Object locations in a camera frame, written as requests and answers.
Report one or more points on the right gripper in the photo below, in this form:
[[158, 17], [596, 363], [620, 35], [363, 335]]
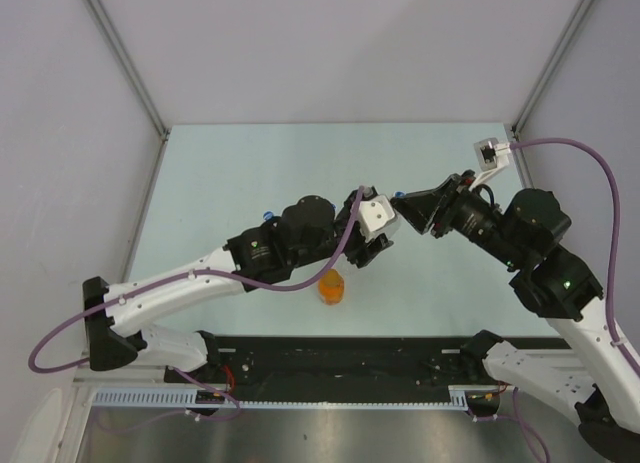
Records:
[[420, 208]]

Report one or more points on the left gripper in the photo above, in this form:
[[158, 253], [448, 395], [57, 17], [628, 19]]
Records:
[[363, 251]]

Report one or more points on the clear plastic bottle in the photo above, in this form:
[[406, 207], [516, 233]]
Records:
[[344, 267]]

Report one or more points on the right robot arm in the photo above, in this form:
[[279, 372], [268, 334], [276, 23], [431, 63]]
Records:
[[555, 285]]

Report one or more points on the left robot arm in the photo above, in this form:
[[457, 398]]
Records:
[[121, 321]]

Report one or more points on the orange bottle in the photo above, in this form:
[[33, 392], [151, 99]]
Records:
[[331, 287]]

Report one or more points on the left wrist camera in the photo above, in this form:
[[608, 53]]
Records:
[[376, 217]]

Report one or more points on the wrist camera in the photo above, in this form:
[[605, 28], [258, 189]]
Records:
[[376, 217], [493, 157]]

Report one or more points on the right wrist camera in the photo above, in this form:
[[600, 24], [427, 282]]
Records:
[[493, 157]]

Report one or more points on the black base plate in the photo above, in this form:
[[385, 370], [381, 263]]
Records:
[[252, 362]]

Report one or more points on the slotted cable duct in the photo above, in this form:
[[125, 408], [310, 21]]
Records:
[[452, 398]]

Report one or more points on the right aluminium frame post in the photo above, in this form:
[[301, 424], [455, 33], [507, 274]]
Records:
[[560, 51]]

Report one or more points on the aluminium frame post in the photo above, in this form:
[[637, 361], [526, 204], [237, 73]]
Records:
[[114, 42], [560, 51]]

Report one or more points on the left aluminium frame post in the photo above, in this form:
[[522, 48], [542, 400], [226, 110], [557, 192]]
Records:
[[114, 42]]

